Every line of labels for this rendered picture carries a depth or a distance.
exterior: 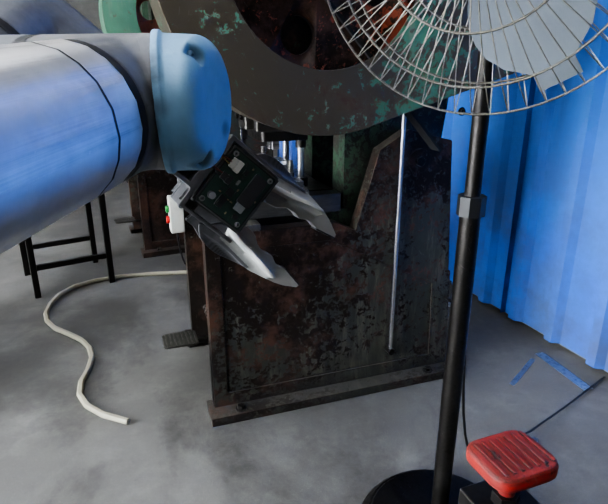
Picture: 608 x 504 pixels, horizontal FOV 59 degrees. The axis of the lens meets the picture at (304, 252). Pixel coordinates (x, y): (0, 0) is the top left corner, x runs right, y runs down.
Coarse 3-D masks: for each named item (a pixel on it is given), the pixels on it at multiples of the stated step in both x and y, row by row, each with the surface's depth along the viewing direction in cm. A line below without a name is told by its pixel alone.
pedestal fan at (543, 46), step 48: (384, 0) 97; (432, 0) 84; (480, 0) 90; (528, 0) 78; (576, 0) 79; (480, 48) 93; (528, 48) 87; (576, 48) 82; (480, 96) 99; (480, 144) 101; (480, 192) 105; (528, 432) 164; (384, 480) 147; (432, 480) 145
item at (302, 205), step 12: (276, 192) 50; (288, 192) 49; (300, 192) 51; (276, 204) 51; (288, 204) 51; (300, 204) 50; (312, 204) 48; (300, 216) 52; (312, 216) 52; (324, 216) 53; (324, 228) 53
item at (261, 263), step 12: (228, 228) 49; (240, 240) 48; (252, 240) 51; (240, 252) 51; (252, 252) 48; (264, 252) 51; (252, 264) 51; (264, 264) 49; (276, 264) 52; (264, 276) 52; (276, 276) 52; (288, 276) 53
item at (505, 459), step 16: (512, 432) 52; (480, 448) 50; (496, 448) 50; (512, 448) 50; (528, 448) 50; (544, 448) 50; (480, 464) 48; (496, 464) 48; (512, 464) 48; (528, 464) 48; (544, 464) 48; (496, 480) 46; (512, 480) 46; (528, 480) 46; (544, 480) 47; (512, 496) 50
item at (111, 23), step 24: (120, 0) 263; (144, 0) 273; (120, 24) 266; (144, 24) 277; (264, 144) 337; (144, 192) 315; (168, 192) 322; (144, 216) 319; (144, 240) 324; (168, 240) 330
